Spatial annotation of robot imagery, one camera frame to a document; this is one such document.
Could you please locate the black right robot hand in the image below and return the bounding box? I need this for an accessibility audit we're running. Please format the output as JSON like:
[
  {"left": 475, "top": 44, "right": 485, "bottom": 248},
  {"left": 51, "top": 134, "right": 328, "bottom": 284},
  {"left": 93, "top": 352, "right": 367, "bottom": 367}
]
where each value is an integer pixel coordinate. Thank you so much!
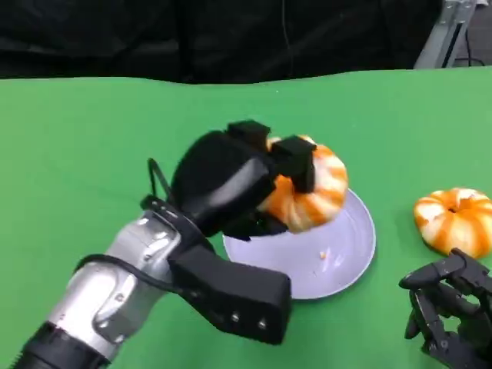
[{"left": 398, "top": 248, "right": 492, "bottom": 369}]

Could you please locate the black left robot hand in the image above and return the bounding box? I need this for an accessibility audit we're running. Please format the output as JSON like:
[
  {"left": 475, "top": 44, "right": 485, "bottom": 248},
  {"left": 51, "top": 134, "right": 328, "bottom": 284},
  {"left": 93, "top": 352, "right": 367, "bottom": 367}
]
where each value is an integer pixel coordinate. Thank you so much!
[{"left": 169, "top": 120, "right": 318, "bottom": 242}]

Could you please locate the orange and white toy bread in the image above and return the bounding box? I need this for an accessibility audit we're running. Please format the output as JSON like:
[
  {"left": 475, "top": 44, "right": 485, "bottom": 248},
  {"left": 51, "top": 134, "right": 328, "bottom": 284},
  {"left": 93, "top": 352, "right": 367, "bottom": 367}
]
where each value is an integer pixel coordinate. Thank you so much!
[
  {"left": 256, "top": 134, "right": 350, "bottom": 234},
  {"left": 413, "top": 187, "right": 492, "bottom": 259}
]

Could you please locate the lilac plate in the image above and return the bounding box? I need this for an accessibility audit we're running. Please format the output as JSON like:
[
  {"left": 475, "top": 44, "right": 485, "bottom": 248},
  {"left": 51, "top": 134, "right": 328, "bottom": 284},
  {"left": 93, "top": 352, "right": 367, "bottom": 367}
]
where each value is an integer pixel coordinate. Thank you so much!
[{"left": 222, "top": 187, "right": 377, "bottom": 301}]

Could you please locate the black backdrop curtain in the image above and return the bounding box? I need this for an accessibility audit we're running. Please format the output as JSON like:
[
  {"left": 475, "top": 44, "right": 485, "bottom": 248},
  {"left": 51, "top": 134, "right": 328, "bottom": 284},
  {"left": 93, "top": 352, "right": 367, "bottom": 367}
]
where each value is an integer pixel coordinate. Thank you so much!
[{"left": 0, "top": 0, "right": 443, "bottom": 85}]

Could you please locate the green cloth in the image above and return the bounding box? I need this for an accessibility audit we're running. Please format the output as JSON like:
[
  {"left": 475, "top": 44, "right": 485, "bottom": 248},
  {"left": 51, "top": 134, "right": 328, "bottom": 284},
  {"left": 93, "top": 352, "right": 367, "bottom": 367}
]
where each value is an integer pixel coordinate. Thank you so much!
[{"left": 0, "top": 65, "right": 492, "bottom": 369}]

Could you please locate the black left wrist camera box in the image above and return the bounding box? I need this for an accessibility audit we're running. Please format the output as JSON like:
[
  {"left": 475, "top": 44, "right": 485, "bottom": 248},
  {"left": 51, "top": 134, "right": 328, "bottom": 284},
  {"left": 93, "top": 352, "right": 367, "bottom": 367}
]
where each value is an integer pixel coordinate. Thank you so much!
[{"left": 168, "top": 244, "right": 292, "bottom": 345}]

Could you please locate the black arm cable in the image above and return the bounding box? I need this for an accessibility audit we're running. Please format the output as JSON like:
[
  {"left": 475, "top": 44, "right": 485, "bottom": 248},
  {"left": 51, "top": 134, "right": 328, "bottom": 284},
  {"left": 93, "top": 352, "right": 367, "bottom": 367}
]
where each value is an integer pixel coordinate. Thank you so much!
[{"left": 73, "top": 158, "right": 181, "bottom": 293}]

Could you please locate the black floor cable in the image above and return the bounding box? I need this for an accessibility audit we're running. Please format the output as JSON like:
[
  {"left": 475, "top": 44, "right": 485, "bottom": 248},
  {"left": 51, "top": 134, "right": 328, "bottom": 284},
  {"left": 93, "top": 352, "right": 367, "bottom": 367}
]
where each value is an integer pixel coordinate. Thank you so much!
[{"left": 451, "top": 28, "right": 487, "bottom": 67}]

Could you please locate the grey metal frame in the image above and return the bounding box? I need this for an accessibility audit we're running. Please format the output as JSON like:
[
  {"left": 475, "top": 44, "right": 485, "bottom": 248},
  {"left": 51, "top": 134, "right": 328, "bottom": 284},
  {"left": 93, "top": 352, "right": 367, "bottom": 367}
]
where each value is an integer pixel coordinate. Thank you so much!
[{"left": 413, "top": 0, "right": 476, "bottom": 69}]

